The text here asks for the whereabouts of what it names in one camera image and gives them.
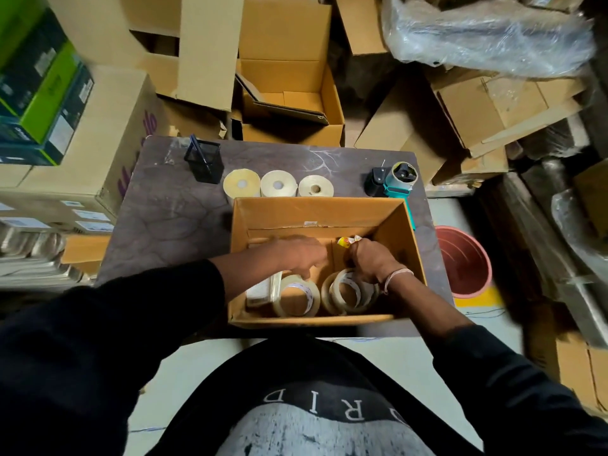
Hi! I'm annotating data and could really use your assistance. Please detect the person's left hand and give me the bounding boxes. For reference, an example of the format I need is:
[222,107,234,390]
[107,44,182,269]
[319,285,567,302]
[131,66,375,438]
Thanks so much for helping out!
[273,234,329,281]

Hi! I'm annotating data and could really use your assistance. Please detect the person's right hand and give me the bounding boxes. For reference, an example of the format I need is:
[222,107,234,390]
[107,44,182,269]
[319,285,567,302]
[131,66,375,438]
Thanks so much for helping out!
[349,237,405,286]

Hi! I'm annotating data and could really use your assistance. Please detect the brown supply box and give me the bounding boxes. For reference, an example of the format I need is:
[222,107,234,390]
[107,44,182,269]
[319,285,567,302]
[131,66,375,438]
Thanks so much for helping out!
[227,196,427,328]

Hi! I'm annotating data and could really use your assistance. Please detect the white label sheet bundle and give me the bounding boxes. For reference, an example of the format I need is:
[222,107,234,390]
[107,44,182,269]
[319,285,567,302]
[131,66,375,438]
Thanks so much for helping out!
[245,272,284,308]

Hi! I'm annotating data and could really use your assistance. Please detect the white label roll brown core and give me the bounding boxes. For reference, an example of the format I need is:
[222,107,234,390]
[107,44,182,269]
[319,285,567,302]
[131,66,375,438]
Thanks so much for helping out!
[298,174,334,198]

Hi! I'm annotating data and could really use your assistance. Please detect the yellowish label roll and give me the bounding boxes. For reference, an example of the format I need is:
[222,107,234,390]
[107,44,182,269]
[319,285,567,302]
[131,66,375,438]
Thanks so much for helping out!
[223,168,261,200]

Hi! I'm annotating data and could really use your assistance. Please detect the person's right forearm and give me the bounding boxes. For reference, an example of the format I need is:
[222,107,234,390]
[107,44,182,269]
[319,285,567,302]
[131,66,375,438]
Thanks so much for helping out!
[387,275,608,456]

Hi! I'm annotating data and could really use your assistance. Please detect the person's left forearm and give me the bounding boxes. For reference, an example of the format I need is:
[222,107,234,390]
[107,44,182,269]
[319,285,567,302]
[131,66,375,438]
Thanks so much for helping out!
[0,241,286,456]

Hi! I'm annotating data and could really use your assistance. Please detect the flat brown cardboard piece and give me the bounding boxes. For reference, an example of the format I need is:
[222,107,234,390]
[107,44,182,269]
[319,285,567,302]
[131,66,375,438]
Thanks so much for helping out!
[334,0,388,56]

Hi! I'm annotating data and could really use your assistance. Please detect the stack of flattened cardboard sheets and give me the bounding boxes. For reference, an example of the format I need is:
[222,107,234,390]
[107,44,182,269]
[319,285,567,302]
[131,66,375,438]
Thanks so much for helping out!
[0,222,94,290]

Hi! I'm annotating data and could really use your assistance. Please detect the green teal product box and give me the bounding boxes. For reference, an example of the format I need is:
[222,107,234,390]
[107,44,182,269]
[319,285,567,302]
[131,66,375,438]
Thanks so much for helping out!
[0,0,46,67]
[0,41,80,146]
[0,9,68,117]
[0,63,95,167]

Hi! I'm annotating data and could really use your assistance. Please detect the pale wrist thread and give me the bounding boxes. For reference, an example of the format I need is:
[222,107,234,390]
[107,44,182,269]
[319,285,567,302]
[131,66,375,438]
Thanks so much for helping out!
[383,268,415,295]

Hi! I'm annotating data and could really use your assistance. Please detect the teal tape dispenser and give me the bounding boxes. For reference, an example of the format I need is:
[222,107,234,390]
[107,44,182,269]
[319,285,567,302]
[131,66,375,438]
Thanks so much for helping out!
[364,161,419,231]

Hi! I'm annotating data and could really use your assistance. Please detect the red plastic bucket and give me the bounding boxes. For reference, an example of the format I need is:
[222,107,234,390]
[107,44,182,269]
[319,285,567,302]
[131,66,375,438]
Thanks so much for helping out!
[435,225,493,300]

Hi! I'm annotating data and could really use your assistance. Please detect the black printed shirt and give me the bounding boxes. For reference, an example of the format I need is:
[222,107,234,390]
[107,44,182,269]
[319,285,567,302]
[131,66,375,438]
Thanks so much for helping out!
[147,334,485,456]

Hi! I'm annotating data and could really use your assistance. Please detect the black mesh pen holder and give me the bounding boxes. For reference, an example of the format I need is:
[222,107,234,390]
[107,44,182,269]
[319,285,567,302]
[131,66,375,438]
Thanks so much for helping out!
[184,139,225,184]

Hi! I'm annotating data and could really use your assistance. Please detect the folded flat brown carton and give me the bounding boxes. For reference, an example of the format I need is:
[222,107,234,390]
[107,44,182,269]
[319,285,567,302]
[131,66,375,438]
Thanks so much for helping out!
[353,78,447,186]

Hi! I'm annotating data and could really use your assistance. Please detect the small brown carton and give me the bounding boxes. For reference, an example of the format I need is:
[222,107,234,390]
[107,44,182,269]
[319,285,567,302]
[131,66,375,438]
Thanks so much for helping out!
[432,146,509,186]

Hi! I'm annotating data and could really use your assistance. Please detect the dark blue pen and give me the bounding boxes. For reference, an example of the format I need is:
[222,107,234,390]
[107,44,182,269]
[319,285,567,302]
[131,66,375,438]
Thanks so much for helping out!
[189,134,210,174]

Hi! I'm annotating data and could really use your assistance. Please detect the plastic wrapped dark sheet stack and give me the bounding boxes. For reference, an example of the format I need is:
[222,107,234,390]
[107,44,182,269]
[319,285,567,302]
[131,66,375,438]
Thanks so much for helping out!
[479,156,608,347]

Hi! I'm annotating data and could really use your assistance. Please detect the tilted brown carton plastic patch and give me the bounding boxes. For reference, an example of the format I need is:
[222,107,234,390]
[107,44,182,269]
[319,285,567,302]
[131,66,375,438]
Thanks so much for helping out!
[429,66,588,160]

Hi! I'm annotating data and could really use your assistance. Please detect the small orange carton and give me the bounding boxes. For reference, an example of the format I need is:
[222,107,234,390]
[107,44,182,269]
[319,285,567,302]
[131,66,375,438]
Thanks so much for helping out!
[60,234,111,276]

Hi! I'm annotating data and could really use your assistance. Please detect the open orange carton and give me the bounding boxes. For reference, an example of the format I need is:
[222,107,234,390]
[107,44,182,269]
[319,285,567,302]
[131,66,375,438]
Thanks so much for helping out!
[232,0,346,148]

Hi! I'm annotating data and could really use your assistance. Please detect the large carton purple print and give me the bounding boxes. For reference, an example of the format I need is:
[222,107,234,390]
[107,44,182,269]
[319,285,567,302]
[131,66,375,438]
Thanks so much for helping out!
[0,66,170,224]

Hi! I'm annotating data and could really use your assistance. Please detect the clear plastic wrapped bundle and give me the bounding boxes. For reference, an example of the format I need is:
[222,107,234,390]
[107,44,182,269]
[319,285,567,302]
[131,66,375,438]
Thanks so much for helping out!
[381,0,595,79]

